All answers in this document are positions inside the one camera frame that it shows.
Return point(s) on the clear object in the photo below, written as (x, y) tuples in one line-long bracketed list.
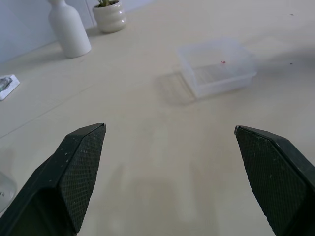
[(5, 190)]

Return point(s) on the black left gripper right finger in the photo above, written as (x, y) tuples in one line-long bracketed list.
[(275, 172)]

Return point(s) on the white ceramic vase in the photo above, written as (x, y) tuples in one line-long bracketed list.
[(70, 29)]

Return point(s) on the white tray with packet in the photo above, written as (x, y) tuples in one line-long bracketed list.
[(7, 86)]

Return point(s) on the green potted plant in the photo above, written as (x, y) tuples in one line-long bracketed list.
[(105, 3)]

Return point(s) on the white ribbed plant pot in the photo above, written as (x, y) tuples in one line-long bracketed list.
[(110, 18)]

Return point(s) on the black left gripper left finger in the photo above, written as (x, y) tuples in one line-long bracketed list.
[(61, 182)]

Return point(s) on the clear plastic container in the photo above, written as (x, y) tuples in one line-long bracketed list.
[(216, 66)]

